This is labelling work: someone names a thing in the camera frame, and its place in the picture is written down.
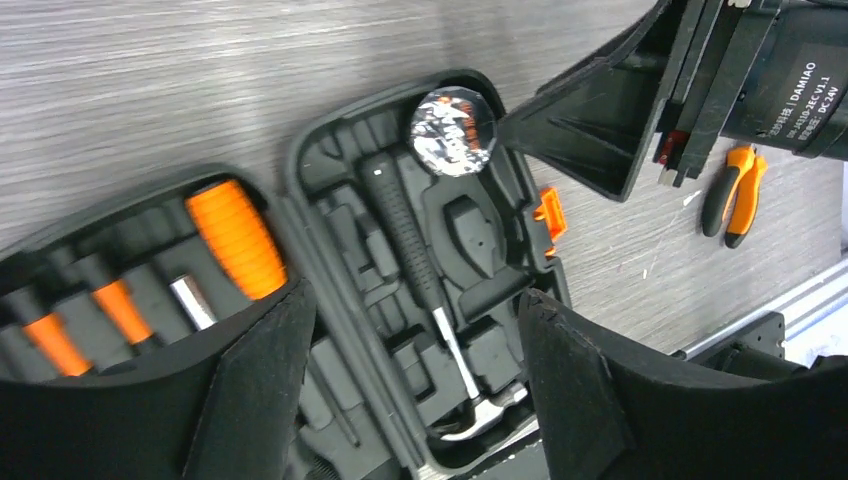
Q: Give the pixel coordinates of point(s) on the claw hammer black handle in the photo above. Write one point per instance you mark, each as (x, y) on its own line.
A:
(383, 182)

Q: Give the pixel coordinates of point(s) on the orange handled pliers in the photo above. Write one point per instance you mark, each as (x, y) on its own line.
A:
(734, 196)

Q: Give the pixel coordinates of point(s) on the small round bit holder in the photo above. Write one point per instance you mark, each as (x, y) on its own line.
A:
(453, 131)

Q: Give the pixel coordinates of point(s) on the black tool kit case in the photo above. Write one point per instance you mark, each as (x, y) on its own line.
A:
(379, 385)

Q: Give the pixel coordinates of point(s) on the thin orange black screwdriver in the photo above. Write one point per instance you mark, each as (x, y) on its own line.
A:
(114, 298)

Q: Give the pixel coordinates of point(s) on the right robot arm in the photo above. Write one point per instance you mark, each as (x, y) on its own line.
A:
(794, 98)

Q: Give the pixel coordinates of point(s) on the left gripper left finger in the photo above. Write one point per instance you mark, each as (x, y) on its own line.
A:
(220, 404)

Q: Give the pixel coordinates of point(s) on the orange handled screwdriver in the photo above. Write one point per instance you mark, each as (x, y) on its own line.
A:
(229, 263)

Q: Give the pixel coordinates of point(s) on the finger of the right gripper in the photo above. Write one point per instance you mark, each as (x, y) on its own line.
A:
(590, 121)

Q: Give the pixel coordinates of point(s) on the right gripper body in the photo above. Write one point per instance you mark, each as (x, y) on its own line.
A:
(719, 57)

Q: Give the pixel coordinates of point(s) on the small orange black screwdriver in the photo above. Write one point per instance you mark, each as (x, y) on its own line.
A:
(45, 329)

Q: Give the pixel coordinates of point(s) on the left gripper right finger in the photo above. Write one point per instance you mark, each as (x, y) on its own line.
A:
(611, 408)

